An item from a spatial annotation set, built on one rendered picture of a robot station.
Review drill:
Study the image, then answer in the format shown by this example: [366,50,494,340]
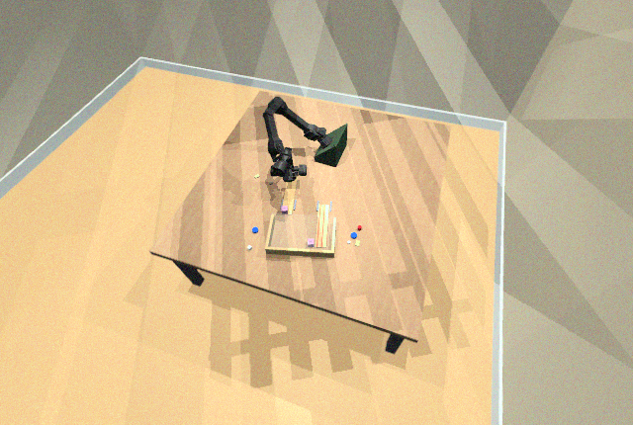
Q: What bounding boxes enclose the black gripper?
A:
[270,162,307,177]

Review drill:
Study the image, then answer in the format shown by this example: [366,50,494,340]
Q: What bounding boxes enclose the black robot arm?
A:
[263,97,333,182]

